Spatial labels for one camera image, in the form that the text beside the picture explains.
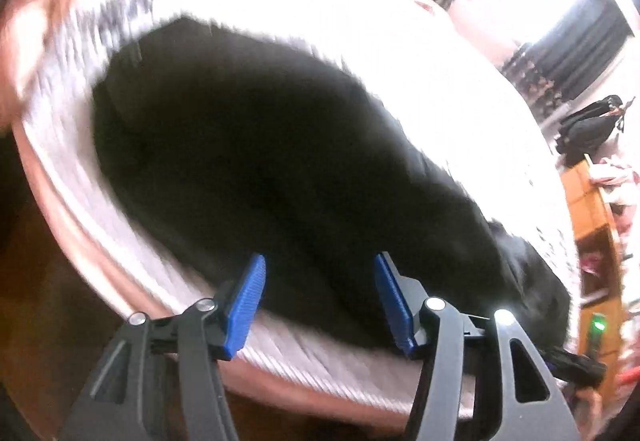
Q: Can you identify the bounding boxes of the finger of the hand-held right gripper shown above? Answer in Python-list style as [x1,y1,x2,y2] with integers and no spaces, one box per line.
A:
[547,348,608,384]

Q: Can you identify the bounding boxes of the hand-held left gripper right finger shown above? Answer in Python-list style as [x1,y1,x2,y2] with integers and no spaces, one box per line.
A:
[374,251,581,441]

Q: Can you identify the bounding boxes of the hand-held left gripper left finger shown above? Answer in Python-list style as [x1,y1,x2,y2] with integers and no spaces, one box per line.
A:
[60,253,267,441]

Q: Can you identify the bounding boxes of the black pants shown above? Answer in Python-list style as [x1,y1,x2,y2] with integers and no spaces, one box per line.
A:
[92,16,571,352]

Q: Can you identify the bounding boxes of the wooden cabinet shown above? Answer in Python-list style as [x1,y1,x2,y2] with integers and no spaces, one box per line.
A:
[560,161,631,402]

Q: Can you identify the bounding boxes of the pile of pink clothes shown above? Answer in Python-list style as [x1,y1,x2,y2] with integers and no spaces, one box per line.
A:
[590,156,640,192]

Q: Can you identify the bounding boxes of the pink mattress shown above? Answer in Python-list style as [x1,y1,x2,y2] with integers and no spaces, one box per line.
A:
[12,121,476,427]

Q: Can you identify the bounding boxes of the black hanging bag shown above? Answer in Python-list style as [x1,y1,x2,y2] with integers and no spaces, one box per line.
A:
[555,95,626,157]

